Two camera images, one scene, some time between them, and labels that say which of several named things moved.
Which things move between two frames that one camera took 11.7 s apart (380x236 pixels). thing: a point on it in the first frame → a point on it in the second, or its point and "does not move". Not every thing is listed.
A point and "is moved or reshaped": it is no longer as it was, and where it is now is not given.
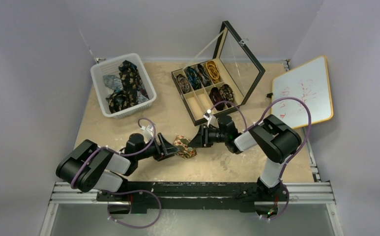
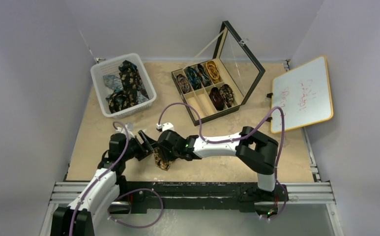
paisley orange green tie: (185, 151) is moved or reshaped
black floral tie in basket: (132, 87) does not move
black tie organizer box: (217, 87) does not move
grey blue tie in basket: (113, 82) does not move
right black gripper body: (203, 136) → (163, 143)
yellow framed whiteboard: (310, 83) does not move
